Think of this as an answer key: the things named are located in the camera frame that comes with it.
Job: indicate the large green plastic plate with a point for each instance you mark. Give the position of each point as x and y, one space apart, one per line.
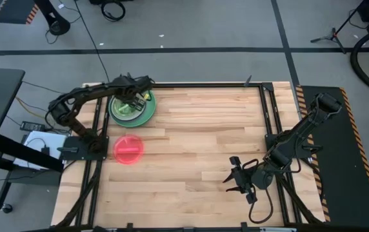
149 112

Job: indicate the white flat box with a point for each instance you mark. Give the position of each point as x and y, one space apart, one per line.
53 141

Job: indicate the black stand base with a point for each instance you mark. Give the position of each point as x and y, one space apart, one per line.
57 27

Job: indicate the black tripod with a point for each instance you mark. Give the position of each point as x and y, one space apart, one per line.
333 33

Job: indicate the black power adapter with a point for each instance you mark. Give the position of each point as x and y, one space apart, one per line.
33 125

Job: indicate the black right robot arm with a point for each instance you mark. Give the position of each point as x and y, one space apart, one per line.
300 129

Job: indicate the black caster wheel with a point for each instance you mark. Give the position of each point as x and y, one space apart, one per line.
7 208

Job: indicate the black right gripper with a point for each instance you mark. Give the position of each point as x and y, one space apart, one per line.
247 181

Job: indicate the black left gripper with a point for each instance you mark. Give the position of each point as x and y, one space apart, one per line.
133 85

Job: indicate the black metal table frame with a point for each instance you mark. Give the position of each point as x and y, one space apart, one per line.
204 85

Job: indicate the small pink transparent plate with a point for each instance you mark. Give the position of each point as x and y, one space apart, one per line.
128 158

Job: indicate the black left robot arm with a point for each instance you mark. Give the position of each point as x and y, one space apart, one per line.
84 91

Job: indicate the large black hazard-striped floor mat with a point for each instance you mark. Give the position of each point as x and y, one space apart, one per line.
339 180

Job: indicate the small black hazard-striped floor mat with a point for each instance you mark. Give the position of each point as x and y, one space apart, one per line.
13 11

